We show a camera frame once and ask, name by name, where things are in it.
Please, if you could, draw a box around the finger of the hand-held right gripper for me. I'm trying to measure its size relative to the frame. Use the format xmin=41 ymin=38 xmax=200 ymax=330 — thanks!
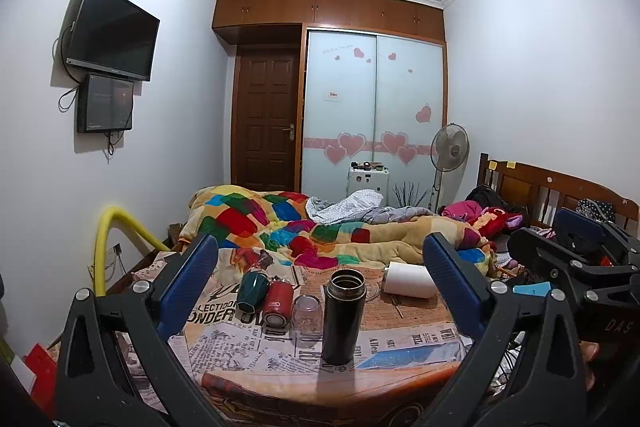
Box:
xmin=552 ymin=207 xmax=640 ymax=268
xmin=507 ymin=227 xmax=603 ymax=308

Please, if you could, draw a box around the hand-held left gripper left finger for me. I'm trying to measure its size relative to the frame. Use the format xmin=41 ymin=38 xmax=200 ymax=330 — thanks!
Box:
xmin=52 ymin=233 xmax=231 ymax=427

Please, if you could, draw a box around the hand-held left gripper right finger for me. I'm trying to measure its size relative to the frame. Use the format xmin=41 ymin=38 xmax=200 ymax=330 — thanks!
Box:
xmin=422 ymin=232 xmax=589 ymax=427

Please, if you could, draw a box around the white cup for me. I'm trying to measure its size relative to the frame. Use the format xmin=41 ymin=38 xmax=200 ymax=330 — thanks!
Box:
xmin=382 ymin=262 xmax=439 ymax=300

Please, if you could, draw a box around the dark green cup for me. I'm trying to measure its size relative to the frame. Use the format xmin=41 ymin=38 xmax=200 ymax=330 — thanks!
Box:
xmin=236 ymin=271 xmax=271 ymax=314

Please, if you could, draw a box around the red cup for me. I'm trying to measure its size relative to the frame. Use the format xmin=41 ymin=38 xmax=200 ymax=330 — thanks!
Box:
xmin=262 ymin=279 xmax=296 ymax=328

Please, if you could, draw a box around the black steel flask cup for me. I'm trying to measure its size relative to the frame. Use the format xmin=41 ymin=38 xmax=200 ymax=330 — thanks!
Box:
xmin=321 ymin=269 xmax=365 ymax=366

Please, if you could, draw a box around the clear glass cup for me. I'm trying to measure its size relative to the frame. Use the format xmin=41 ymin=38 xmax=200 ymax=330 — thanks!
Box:
xmin=291 ymin=294 xmax=325 ymax=351

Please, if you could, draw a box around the person's right hand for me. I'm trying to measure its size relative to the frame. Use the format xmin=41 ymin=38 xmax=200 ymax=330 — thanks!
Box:
xmin=577 ymin=339 xmax=604 ymax=389

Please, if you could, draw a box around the black dotted cloth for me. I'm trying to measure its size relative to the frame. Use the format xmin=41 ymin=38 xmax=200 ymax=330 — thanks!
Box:
xmin=575 ymin=198 xmax=614 ymax=219

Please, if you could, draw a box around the red plush toy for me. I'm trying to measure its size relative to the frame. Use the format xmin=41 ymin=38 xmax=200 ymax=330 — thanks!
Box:
xmin=469 ymin=206 xmax=524 ymax=239

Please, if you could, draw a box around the wooden bed headboard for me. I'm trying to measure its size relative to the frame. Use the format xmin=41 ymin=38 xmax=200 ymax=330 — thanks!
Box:
xmin=475 ymin=152 xmax=640 ymax=234

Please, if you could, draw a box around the newspaper print tablecloth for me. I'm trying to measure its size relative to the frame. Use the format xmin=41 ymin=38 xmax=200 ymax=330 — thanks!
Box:
xmin=114 ymin=246 xmax=501 ymax=427

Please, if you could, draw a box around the black bag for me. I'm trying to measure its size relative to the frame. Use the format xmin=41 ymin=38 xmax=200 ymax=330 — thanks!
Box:
xmin=464 ymin=185 xmax=512 ymax=214

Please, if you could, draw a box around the pink cloth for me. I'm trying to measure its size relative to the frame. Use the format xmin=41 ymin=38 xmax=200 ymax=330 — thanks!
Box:
xmin=442 ymin=200 xmax=484 ymax=221

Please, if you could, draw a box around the yellow foam tube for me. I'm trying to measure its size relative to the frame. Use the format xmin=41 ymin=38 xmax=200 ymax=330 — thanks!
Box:
xmin=94 ymin=205 xmax=171 ymax=299

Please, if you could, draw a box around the grey checked cloth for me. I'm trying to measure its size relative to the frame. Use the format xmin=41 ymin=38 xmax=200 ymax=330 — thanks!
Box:
xmin=305 ymin=189 xmax=434 ymax=226

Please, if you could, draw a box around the small white cabinet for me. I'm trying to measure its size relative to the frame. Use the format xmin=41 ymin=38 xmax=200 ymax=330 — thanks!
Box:
xmin=347 ymin=161 xmax=390 ymax=198

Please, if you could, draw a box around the standing electric fan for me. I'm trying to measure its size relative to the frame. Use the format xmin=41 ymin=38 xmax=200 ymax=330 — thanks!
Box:
xmin=428 ymin=122 xmax=471 ymax=214

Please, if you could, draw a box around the colourful patchwork quilt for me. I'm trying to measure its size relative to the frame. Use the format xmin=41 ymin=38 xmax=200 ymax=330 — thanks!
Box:
xmin=178 ymin=185 xmax=494 ymax=279

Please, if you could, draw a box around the brown wooden door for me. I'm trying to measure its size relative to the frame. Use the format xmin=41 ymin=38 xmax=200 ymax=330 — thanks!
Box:
xmin=234 ymin=46 xmax=302 ymax=194

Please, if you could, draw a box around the red box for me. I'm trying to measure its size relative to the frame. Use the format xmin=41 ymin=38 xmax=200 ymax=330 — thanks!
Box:
xmin=22 ymin=341 xmax=59 ymax=414

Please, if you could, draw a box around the frosted glass sliding wardrobe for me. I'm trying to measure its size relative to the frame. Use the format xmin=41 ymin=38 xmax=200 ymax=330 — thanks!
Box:
xmin=301 ymin=26 xmax=447 ymax=208

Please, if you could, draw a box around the brown overhead cabinet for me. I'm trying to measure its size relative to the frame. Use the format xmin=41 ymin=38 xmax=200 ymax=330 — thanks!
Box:
xmin=211 ymin=0 xmax=447 ymax=46

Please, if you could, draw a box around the small black wall monitor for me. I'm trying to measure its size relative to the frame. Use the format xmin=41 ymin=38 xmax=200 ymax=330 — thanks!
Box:
xmin=76 ymin=73 xmax=135 ymax=134

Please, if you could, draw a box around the black wall cable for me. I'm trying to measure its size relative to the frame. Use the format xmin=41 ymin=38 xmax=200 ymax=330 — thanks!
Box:
xmin=50 ymin=36 xmax=84 ymax=114

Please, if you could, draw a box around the black wall television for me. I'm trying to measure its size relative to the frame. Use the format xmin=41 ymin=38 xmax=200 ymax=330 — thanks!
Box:
xmin=61 ymin=0 xmax=161 ymax=82

